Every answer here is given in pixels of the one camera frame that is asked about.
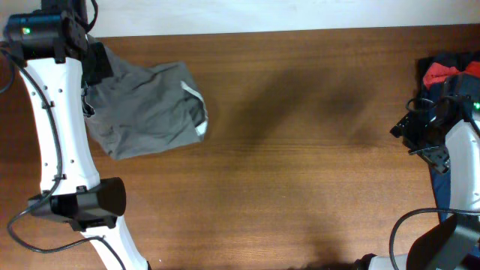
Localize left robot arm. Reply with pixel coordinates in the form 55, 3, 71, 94
4, 0, 149, 269

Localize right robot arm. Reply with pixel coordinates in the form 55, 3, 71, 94
353, 73, 479, 269

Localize red garment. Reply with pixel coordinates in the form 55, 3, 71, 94
422, 61, 479, 90

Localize dark blue garment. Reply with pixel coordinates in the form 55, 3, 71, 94
427, 86, 451, 209

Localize grey shorts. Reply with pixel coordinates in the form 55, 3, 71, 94
83, 48, 209, 161

